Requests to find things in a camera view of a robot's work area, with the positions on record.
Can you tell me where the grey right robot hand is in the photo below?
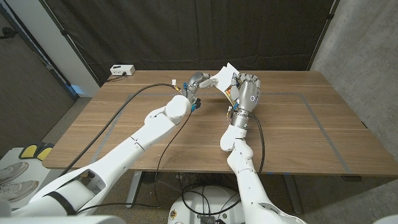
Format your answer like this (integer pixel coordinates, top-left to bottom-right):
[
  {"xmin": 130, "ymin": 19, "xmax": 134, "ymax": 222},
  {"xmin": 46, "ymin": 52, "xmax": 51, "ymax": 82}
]
[{"xmin": 228, "ymin": 73, "xmax": 261, "ymax": 129}]

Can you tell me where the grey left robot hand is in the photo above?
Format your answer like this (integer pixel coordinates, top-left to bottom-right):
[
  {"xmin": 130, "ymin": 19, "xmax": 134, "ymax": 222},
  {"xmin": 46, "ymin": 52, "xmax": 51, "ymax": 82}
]
[{"xmin": 182, "ymin": 72, "xmax": 219, "ymax": 101}]

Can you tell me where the yellow new driver bumper sticker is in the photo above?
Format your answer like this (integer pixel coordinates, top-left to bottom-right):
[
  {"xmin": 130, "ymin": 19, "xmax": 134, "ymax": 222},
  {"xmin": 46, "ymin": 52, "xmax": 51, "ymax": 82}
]
[{"xmin": 213, "ymin": 62, "xmax": 242, "ymax": 107}]

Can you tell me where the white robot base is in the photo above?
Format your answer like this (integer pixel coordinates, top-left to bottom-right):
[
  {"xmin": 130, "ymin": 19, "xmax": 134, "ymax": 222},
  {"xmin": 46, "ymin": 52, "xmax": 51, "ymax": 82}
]
[{"xmin": 167, "ymin": 185, "xmax": 246, "ymax": 224}]

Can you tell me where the black backdrop curtain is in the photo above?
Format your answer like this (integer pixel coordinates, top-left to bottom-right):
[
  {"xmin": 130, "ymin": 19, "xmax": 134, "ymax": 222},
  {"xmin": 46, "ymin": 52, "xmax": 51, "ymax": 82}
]
[{"xmin": 43, "ymin": 0, "xmax": 340, "ymax": 86}]

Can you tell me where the white power outlet box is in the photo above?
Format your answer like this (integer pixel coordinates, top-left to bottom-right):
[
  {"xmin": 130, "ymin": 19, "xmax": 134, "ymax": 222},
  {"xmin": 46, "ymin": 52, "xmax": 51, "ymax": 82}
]
[{"xmin": 109, "ymin": 64, "xmax": 136, "ymax": 77}]

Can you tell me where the grey tape outline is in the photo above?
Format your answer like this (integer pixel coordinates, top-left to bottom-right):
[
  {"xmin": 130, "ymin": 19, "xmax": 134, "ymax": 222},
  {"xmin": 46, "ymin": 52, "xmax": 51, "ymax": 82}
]
[{"xmin": 90, "ymin": 91, "xmax": 352, "ymax": 175}]

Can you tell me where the black backdrop stand pole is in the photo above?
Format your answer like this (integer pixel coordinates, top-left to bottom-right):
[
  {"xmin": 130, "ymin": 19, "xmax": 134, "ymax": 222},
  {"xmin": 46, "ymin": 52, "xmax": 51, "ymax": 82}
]
[
  {"xmin": 39, "ymin": 0, "xmax": 102, "ymax": 87},
  {"xmin": 307, "ymin": 0, "xmax": 340, "ymax": 71}
]

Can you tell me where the black round fan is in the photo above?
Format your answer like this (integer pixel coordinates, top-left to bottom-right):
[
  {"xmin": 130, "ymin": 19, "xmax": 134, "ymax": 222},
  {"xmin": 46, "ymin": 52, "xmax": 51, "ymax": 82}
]
[{"xmin": 141, "ymin": 170, "xmax": 161, "ymax": 184}]

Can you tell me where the grey table leg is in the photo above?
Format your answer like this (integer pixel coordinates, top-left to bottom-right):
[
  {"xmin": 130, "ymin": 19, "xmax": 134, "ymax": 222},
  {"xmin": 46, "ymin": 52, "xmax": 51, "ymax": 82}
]
[{"xmin": 284, "ymin": 174, "xmax": 304, "ymax": 215}]

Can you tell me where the white table leg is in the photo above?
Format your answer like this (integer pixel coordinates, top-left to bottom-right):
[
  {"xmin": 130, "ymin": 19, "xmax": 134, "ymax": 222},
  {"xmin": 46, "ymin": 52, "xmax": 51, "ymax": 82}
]
[{"xmin": 125, "ymin": 170, "xmax": 143, "ymax": 208}]

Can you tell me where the yellow black foot pedal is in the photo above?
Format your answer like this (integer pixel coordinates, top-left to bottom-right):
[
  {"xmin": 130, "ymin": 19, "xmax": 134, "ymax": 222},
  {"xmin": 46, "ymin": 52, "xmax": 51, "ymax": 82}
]
[
  {"xmin": 35, "ymin": 142, "xmax": 55, "ymax": 162},
  {"xmin": 18, "ymin": 143, "xmax": 40, "ymax": 160}
]

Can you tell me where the white platform box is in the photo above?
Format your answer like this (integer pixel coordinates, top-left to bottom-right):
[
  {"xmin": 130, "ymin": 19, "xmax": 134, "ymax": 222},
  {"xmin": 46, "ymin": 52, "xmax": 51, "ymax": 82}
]
[{"xmin": 0, "ymin": 147, "xmax": 68, "ymax": 208}]

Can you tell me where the grey sneaker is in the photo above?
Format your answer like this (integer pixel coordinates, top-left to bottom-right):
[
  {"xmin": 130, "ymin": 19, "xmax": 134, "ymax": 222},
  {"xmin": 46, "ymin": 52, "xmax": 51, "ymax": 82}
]
[
  {"xmin": 0, "ymin": 161, "xmax": 29, "ymax": 185},
  {"xmin": 0, "ymin": 180, "xmax": 40, "ymax": 203}
]

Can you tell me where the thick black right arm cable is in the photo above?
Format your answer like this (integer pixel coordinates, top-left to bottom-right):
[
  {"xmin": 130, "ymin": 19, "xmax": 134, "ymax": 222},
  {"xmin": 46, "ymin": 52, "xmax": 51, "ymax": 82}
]
[{"xmin": 181, "ymin": 114, "xmax": 266, "ymax": 217}]

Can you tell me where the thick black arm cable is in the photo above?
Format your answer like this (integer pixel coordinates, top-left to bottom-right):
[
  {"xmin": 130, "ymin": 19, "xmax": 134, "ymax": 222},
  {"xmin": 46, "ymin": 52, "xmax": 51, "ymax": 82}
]
[
  {"xmin": 181, "ymin": 114, "xmax": 266, "ymax": 217},
  {"xmin": 58, "ymin": 82, "xmax": 182, "ymax": 177}
]

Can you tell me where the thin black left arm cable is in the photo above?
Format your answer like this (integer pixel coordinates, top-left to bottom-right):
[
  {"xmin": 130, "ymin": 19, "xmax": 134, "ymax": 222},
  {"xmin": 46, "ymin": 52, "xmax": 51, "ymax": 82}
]
[{"xmin": 74, "ymin": 111, "xmax": 193, "ymax": 215}]

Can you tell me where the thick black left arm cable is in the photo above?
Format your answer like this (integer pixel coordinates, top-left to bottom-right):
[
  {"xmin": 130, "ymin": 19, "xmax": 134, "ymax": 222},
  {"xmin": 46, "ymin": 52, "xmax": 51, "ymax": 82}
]
[{"xmin": 58, "ymin": 82, "xmax": 182, "ymax": 177}]

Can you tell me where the black wall rail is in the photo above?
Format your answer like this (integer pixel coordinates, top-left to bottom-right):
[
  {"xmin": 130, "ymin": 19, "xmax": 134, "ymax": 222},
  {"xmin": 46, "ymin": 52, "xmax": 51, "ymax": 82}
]
[{"xmin": 0, "ymin": 2, "xmax": 80, "ymax": 102}]

